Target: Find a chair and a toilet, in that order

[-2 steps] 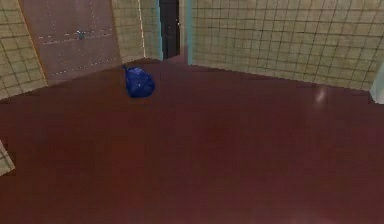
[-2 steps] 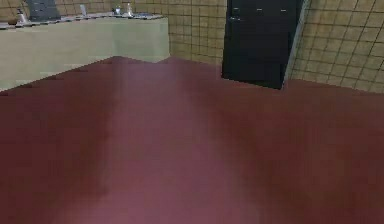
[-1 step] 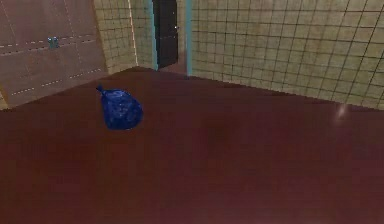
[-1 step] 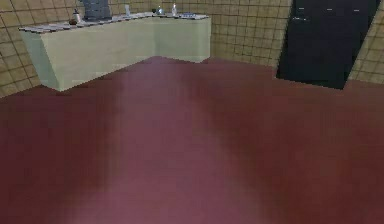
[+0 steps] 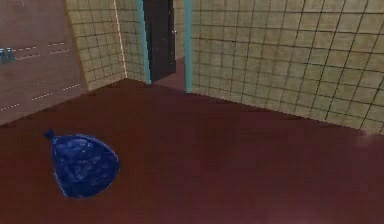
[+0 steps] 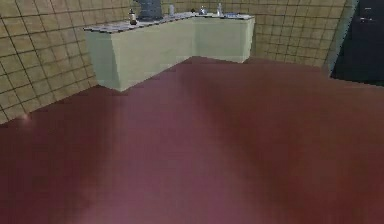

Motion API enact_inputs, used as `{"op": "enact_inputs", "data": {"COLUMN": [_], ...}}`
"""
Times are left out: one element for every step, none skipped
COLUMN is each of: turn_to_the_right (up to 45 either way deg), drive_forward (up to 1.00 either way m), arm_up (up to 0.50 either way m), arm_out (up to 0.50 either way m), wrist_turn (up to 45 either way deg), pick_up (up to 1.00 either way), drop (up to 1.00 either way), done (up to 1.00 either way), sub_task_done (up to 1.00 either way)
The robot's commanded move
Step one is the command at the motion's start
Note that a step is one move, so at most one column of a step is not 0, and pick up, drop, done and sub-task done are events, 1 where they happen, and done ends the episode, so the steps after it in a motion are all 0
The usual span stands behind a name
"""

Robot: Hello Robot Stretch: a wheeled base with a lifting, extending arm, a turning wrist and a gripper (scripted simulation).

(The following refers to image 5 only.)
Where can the black room door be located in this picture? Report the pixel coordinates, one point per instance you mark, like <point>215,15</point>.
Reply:
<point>160,38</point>

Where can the blue tied rubbish bag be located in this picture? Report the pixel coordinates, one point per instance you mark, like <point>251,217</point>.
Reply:
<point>83,165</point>

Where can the brown shower enclosure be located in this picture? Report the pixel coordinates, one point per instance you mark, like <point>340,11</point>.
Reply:
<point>36,56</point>

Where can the teal wall hook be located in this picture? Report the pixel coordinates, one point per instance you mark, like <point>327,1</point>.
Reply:
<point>6,55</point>

